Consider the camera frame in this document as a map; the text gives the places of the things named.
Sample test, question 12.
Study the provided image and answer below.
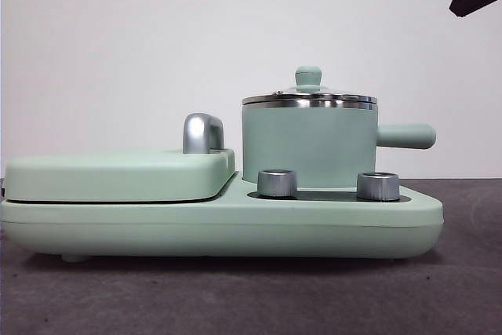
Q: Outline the mint green breakfast machine base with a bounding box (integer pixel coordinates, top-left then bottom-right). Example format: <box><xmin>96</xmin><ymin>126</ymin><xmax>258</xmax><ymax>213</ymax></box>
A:
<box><xmin>0</xmin><ymin>176</ymin><xmax>445</xmax><ymax>264</ymax></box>

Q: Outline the mint green steamer pot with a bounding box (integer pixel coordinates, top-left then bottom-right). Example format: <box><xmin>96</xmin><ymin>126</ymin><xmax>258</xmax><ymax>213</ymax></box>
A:
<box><xmin>239</xmin><ymin>101</ymin><xmax>438</xmax><ymax>190</ymax></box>

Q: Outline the silver control knob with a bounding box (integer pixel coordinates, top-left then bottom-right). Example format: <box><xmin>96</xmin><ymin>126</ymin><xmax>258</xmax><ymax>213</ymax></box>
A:
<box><xmin>355</xmin><ymin>171</ymin><xmax>400</xmax><ymax>200</ymax></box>
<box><xmin>256</xmin><ymin>169</ymin><xmax>298</xmax><ymax>198</ymax></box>

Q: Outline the glass lid with green knob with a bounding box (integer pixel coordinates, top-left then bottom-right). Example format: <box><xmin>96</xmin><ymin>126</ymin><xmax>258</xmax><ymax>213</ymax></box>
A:
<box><xmin>241</xmin><ymin>66</ymin><xmax>380</xmax><ymax>108</ymax></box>

